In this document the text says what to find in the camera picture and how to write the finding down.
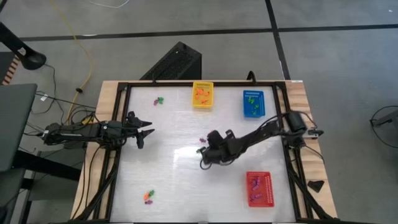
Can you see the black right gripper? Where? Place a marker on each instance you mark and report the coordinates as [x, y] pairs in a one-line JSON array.
[[219, 149]]

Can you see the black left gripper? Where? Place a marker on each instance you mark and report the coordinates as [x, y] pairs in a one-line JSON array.
[[128, 130]]

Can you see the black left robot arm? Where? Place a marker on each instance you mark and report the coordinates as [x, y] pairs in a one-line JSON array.
[[77, 132]]

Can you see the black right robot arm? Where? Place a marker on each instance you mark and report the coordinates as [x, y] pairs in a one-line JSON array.
[[258, 133]]

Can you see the yellow plastic basket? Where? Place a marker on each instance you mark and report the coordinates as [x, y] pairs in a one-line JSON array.
[[210, 105]]

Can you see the red plastic basket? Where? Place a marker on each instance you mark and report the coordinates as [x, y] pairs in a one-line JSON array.
[[267, 186]]

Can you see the black perforated computer tower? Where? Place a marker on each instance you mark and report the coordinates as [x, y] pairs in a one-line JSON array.
[[177, 62]]

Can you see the blue plastic basket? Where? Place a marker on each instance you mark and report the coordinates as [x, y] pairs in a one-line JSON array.
[[261, 99]]

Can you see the black desk leg bar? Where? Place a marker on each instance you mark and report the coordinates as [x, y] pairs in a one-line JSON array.
[[46, 168]]

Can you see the dark grey desk top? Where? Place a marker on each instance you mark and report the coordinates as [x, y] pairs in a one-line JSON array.
[[15, 124]]

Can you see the black stand base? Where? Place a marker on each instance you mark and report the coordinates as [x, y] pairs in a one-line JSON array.
[[32, 59]]

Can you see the orange black striped board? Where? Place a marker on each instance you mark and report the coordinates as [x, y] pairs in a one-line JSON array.
[[11, 71]]

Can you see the grey cabinet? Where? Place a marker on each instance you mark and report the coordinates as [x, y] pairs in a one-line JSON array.
[[12, 193]]

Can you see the grey metal stand foot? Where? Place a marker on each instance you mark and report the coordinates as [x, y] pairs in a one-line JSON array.
[[388, 118]]

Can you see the black triangular bracket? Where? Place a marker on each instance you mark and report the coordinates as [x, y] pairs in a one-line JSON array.
[[315, 185]]

